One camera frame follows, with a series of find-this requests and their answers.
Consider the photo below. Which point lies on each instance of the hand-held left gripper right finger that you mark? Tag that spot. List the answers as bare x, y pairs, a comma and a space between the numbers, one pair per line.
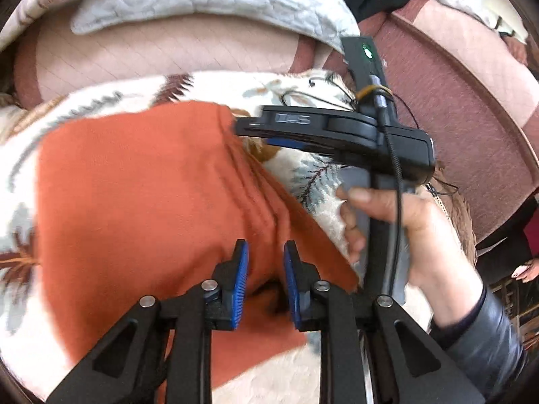
292, 290

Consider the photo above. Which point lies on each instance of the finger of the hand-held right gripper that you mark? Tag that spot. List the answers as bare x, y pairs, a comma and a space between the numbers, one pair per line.
286, 142

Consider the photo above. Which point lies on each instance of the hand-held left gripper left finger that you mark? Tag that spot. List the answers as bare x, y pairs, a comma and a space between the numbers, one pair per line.
241, 286

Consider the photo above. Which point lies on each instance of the orange garment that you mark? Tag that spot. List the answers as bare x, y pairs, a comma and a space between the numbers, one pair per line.
126, 202

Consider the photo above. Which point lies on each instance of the person's right forearm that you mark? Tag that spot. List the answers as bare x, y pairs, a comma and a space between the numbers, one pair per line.
484, 345

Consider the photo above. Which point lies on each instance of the person's right hand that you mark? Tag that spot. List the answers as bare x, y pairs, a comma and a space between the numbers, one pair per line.
433, 240

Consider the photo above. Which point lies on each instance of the pink quilted sofa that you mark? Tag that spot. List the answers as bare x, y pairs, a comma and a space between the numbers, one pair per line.
442, 105

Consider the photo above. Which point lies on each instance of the leaf print fleece blanket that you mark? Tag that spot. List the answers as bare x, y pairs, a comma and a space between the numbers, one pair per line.
134, 88

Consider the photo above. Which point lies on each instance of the wooden furniture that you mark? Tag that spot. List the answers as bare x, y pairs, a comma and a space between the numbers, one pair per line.
511, 307

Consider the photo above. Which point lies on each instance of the beige patterned quilt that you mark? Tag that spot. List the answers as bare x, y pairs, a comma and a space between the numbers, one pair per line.
33, 4

